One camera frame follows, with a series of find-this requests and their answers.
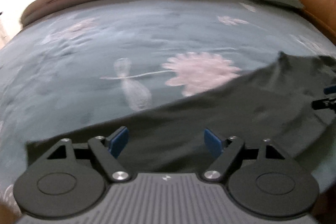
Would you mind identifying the dark green trousers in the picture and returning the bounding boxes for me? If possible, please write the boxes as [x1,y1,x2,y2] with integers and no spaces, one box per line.
[24,49,335,173]

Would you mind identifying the green floral bed sheet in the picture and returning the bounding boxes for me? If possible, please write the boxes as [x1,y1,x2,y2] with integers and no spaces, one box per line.
[1,0,335,211]

